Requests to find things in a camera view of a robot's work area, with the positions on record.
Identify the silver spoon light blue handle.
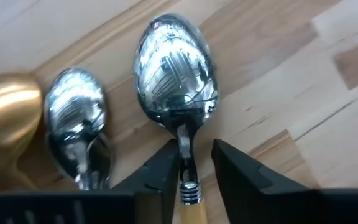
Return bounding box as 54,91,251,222
44,67,108,190
47,132,113,190

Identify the silver spoon wooden handle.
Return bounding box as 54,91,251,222
133,12,219,224

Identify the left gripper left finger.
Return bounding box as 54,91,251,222
0,138,181,224

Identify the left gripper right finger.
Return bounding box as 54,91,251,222
211,138,358,224

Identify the gold spoon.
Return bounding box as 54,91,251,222
0,72,43,190

